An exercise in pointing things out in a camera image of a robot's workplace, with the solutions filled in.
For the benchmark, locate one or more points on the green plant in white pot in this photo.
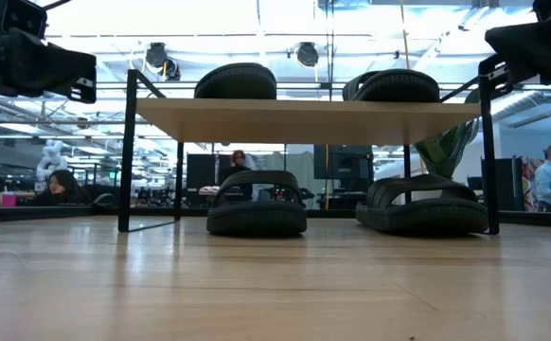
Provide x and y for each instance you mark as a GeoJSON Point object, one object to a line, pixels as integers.
{"type": "Point", "coordinates": [446, 151]}

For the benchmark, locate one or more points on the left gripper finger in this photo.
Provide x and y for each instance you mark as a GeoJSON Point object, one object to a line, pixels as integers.
{"type": "Point", "coordinates": [53, 66]}

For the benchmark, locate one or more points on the pink cup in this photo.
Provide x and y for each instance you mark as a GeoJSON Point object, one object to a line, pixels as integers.
{"type": "Point", "coordinates": [9, 199]}

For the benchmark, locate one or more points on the black monitor on stand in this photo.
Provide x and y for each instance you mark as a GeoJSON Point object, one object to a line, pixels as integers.
{"type": "Point", "coordinates": [346, 163]}

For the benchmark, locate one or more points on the black rubber slide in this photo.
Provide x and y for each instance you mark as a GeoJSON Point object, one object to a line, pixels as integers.
{"type": "Point", "coordinates": [394, 87]}
{"type": "Point", "coordinates": [235, 83]}
{"type": "Point", "coordinates": [256, 220]}
{"type": "Point", "coordinates": [422, 218]}

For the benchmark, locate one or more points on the thin black pole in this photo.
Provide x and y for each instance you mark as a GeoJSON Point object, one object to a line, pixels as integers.
{"type": "Point", "coordinates": [330, 28]}

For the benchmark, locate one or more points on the white figure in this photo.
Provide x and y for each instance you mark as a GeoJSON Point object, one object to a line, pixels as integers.
{"type": "Point", "coordinates": [52, 158]}

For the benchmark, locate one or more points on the grey green curtain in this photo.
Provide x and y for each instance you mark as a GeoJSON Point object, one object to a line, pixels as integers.
{"type": "Point", "coordinates": [294, 170]}

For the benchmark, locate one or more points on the wooden shelf with black frame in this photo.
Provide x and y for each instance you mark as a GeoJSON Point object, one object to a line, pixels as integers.
{"type": "Point", "coordinates": [304, 120]}

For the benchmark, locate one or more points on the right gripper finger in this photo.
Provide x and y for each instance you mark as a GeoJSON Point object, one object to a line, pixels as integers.
{"type": "Point", "coordinates": [545, 49]}

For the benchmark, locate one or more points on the black metal table frame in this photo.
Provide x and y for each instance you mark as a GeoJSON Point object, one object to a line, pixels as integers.
{"type": "Point", "coordinates": [43, 214]}

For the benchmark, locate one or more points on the black cabinet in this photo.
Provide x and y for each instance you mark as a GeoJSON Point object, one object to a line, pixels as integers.
{"type": "Point", "coordinates": [505, 184]}
{"type": "Point", "coordinates": [201, 170]}

